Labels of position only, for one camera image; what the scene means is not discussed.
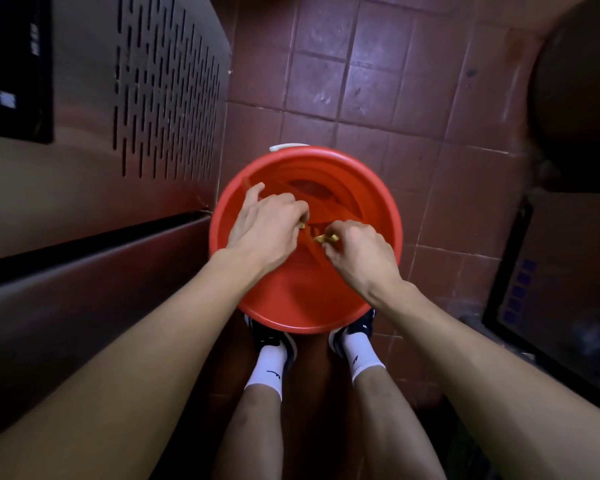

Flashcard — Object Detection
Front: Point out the person's left hand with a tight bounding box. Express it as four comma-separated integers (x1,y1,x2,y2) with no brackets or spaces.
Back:
227,183,311,276

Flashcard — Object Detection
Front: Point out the person's right hand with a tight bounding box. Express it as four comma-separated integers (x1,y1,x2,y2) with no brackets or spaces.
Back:
322,220,404,306

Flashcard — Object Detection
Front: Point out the person's left forearm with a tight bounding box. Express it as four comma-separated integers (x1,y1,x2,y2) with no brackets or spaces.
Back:
0,249,262,480

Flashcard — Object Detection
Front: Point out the person's right forearm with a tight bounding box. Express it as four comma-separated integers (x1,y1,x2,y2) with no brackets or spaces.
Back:
380,280,600,480

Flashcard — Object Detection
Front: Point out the red plastic bucket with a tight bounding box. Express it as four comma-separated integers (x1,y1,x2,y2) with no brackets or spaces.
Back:
209,146,404,335

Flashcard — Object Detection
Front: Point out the dark right shoe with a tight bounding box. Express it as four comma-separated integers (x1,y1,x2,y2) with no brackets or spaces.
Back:
328,309,377,359

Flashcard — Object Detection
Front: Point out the dark shoe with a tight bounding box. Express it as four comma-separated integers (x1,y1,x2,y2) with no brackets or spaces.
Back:
328,309,377,359
244,315,299,371

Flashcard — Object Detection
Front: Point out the white right sock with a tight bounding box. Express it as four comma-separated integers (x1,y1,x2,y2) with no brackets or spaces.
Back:
341,332,386,385

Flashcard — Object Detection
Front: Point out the white sock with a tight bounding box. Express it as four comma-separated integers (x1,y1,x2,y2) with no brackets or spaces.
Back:
341,332,386,385
244,344,289,402

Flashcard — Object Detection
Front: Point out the dark left shoe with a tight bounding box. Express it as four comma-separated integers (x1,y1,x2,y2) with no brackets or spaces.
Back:
244,315,299,371

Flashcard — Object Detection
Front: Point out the white left sock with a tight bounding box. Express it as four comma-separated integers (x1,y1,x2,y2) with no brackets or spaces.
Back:
244,344,289,402

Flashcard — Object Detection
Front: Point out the stainless steel vented cabinet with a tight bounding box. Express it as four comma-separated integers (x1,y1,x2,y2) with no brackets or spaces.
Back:
0,0,232,448

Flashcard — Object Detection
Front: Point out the person's right leg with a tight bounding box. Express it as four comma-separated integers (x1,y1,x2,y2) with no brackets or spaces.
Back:
353,366,447,480

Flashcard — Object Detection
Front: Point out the person's leg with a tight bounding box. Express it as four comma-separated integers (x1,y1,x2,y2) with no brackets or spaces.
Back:
353,366,447,480
211,385,285,480

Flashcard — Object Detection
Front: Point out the person's left leg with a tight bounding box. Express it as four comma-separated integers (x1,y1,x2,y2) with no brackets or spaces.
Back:
211,385,285,480

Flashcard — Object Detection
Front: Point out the black display panel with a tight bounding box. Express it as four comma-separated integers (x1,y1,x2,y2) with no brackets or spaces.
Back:
0,0,55,145

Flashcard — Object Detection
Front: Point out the dark round pot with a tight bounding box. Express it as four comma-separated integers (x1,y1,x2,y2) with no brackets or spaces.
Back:
526,0,600,194

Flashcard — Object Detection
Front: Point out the black crate frame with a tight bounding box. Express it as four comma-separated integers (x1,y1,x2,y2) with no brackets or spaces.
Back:
482,196,600,418

